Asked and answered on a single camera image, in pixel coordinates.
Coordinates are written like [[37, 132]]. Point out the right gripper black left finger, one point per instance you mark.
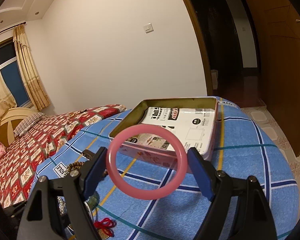
[[55, 204]]

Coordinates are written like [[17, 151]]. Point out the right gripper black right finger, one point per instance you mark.
[[244, 198]]

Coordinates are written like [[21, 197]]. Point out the green jade bangle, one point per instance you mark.
[[93, 201]]

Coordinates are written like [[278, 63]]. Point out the brown wooden bead mala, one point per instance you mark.
[[100, 174]]

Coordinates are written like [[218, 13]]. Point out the pink bangle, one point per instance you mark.
[[133, 191]]

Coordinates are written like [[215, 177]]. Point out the red patterned bedspread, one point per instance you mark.
[[43, 140]]

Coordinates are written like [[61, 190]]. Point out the blue plaid tablecloth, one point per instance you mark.
[[168, 169]]

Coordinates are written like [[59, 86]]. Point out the cream wooden headboard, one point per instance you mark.
[[10, 121]]

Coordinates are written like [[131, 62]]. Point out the grey checked pillow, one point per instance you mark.
[[28, 123]]

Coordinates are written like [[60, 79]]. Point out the pink metal tin box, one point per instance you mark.
[[152, 148]]

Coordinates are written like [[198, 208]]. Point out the beige curtain right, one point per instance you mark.
[[28, 71]]

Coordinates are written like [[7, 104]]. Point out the window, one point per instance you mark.
[[11, 75]]

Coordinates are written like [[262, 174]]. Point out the brown wooden door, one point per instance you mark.
[[279, 43]]

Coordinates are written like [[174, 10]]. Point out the white wall switch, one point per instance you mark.
[[148, 28]]

